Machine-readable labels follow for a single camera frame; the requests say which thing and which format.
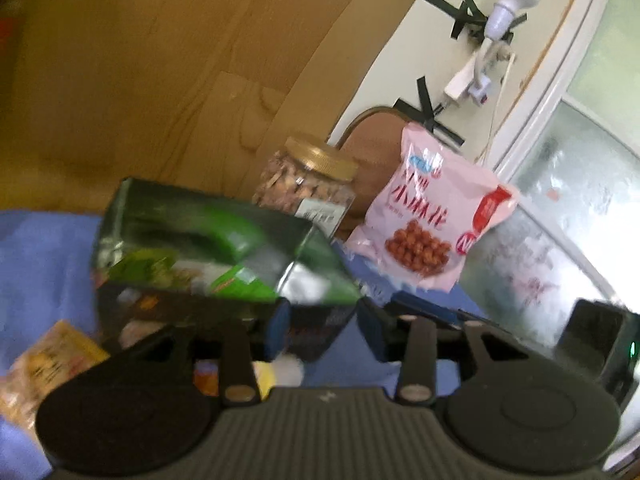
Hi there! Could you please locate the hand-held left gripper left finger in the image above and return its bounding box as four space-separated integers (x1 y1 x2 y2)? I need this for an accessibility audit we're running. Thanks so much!
112 297 293 406

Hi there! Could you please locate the nut jar with gold lid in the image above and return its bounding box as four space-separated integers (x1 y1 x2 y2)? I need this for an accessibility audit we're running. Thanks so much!
252 132 360 238

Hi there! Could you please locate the yellow snack packet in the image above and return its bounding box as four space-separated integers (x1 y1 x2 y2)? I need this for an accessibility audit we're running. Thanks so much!
0 320 111 433

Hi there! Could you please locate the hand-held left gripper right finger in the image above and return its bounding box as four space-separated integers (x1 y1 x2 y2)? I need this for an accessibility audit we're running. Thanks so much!
356 296 531 406

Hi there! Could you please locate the pink snack bag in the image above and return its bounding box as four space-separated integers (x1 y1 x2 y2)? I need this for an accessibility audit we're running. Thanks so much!
345 121 521 293

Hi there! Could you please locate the white cable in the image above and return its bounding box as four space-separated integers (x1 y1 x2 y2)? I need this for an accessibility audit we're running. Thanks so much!
477 52 517 163

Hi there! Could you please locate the blue printed cloth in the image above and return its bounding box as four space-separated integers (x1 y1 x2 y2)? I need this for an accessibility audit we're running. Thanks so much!
0 210 493 480

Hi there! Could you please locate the wood pattern wall panel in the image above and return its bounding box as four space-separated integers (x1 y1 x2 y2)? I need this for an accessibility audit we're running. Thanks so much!
0 0 441 211

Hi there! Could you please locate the white power socket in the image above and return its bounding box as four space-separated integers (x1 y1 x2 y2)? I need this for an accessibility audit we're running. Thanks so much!
444 66 493 107

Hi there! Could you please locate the black tape cross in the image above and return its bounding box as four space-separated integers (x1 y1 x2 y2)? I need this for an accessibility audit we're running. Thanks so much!
419 0 528 45
392 76 466 147

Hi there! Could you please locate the brown chair cushion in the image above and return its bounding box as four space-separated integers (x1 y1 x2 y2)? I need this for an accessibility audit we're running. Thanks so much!
340 106 426 233

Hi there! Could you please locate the green snack packet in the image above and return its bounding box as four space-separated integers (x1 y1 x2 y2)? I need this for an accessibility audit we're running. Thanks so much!
92 177 361 308

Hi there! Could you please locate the frosted glass window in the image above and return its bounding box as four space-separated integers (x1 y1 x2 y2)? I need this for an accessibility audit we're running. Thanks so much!
460 0 640 356

